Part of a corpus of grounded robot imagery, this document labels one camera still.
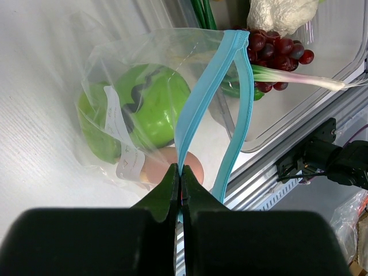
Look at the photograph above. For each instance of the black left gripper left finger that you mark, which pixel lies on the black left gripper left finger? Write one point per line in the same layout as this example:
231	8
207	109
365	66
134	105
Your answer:
158	241

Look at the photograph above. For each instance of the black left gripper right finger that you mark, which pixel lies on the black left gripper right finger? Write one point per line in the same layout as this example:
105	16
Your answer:
199	208

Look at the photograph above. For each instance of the clear zip bag blue zipper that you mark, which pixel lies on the clear zip bag blue zipper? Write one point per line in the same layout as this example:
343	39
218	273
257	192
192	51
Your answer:
210	61

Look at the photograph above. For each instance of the green toy watermelon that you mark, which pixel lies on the green toy watermelon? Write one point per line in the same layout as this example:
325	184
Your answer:
151	98

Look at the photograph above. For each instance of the green scallion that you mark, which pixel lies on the green scallion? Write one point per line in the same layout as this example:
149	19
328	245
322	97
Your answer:
204	16

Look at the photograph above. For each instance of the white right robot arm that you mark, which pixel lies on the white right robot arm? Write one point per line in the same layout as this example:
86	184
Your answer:
317	156

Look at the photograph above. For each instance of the red grape bunch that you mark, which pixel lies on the red grape bunch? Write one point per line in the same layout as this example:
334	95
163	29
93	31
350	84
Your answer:
268	49

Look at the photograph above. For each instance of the white cauliflower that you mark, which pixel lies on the white cauliflower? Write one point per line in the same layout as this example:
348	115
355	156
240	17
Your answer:
284	17

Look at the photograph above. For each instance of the aluminium rail frame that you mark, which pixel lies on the aluminium rail frame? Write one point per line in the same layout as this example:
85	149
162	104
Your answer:
254	185

